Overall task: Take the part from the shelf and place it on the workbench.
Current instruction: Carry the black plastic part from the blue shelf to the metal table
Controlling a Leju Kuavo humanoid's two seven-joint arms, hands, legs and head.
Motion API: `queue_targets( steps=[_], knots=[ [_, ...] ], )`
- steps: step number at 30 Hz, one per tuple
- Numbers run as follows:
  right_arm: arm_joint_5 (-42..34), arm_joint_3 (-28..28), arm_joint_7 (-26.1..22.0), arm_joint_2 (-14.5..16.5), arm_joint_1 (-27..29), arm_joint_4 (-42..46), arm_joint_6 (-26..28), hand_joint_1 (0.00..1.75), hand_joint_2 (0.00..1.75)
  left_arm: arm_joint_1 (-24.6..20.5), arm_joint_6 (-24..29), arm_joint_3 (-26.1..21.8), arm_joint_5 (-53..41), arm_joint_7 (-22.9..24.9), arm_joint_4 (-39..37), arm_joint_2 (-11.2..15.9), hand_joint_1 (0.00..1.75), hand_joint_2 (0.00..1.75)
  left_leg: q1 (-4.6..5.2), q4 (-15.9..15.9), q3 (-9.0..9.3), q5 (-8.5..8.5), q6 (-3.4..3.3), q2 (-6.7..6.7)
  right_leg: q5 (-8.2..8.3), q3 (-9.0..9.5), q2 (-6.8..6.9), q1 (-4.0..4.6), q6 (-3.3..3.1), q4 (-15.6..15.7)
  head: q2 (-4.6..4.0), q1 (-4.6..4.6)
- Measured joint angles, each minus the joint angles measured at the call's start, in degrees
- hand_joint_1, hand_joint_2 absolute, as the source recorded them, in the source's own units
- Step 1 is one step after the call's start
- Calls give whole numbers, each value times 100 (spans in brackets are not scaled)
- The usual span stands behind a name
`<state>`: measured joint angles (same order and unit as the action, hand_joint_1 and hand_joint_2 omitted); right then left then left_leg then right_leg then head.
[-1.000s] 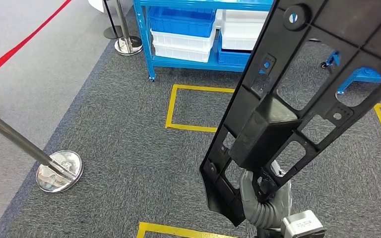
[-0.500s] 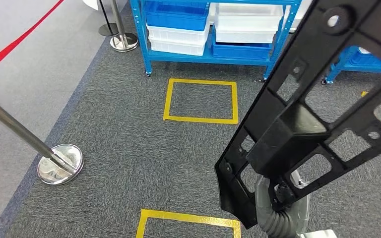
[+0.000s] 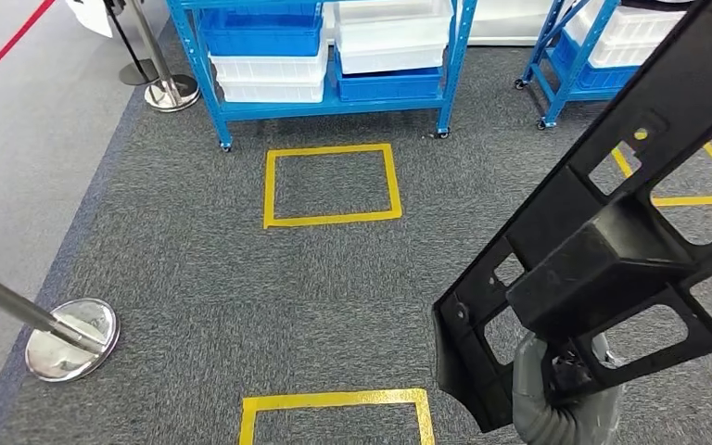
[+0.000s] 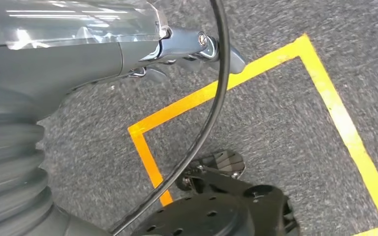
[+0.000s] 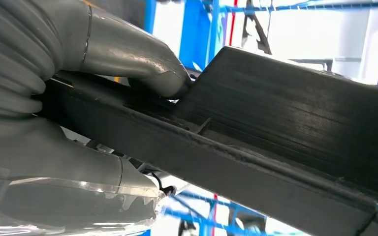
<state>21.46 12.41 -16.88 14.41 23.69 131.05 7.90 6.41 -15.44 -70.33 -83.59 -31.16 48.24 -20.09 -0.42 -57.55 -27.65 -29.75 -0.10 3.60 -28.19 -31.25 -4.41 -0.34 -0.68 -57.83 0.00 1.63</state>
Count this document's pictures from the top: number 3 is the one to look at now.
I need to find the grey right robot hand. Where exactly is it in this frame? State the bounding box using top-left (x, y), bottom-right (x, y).
top-left (511, 331), bottom-right (626, 445)

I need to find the black plastic frame part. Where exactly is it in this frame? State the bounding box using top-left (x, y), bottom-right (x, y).
top-left (432, 0), bottom-right (712, 434)

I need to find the blue metal shelf rack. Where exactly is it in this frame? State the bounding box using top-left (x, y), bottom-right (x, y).
top-left (514, 0), bottom-right (712, 132)
top-left (165, 0), bottom-right (480, 153)

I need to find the yellow floor tape square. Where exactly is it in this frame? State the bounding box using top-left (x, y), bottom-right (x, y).
top-left (237, 388), bottom-right (437, 445)
top-left (262, 143), bottom-right (404, 230)
top-left (610, 141), bottom-right (712, 209)

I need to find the blue plastic bin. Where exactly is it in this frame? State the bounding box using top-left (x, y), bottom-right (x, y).
top-left (333, 52), bottom-right (444, 103)
top-left (555, 31), bottom-right (640, 92)
top-left (198, 1), bottom-right (324, 57)

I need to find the white car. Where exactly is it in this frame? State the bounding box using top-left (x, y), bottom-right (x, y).
top-left (64, 0), bottom-right (553, 49)

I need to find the red barrier belt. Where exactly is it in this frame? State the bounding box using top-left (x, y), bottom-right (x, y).
top-left (0, 0), bottom-right (57, 101)

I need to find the chrome stanchion post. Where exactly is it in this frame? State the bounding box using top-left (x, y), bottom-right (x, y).
top-left (0, 261), bottom-right (122, 383)
top-left (127, 0), bottom-right (202, 114)

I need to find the black stanchion post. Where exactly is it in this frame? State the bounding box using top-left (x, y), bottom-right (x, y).
top-left (102, 0), bottom-right (162, 87)

